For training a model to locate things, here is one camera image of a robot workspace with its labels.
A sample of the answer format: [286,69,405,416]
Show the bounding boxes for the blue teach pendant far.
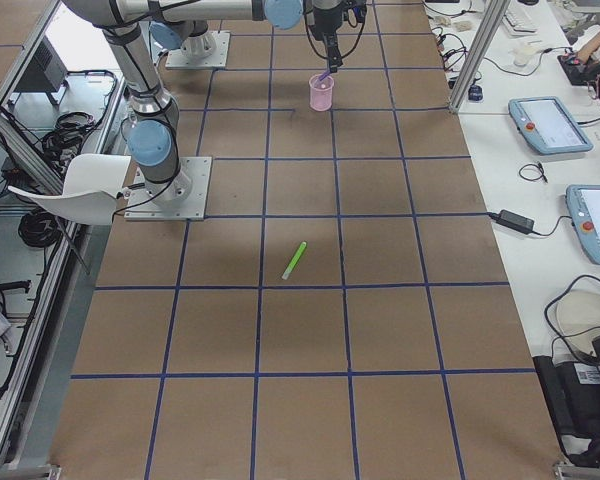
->
[508,96,593,155]

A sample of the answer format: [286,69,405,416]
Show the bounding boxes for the small black cable loop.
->
[518,161,549,183]

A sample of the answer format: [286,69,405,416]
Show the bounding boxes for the black power brick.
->
[533,335,600,468]

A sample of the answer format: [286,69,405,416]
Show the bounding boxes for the black power adapter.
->
[488,209,534,235]

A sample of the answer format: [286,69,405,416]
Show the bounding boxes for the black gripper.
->
[312,0,343,73]

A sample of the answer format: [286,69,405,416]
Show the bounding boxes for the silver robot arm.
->
[65,1,346,73]
[103,23,212,218]

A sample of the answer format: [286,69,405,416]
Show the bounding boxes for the blue teach pendant near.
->
[565,185,600,265]

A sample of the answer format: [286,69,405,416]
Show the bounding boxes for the white plastic chair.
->
[8,153,131,226]

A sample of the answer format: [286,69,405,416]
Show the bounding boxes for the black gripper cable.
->
[302,0,369,62]

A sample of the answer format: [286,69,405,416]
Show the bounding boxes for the blue teach pendant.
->
[508,96,593,155]
[565,185,600,265]

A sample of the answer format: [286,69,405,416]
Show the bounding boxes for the pink mesh cup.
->
[308,74,335,112]

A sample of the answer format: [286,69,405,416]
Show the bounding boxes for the aluminium frame post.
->
[449,0,509,114]

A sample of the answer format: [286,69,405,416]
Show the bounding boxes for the purple marker pen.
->
[316,71,330,85]

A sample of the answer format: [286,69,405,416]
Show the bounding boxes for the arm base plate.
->
[166,30,231,70]
[123,157,212,221]

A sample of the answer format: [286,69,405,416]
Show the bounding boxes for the green marker pen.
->
[281,241,307,280]

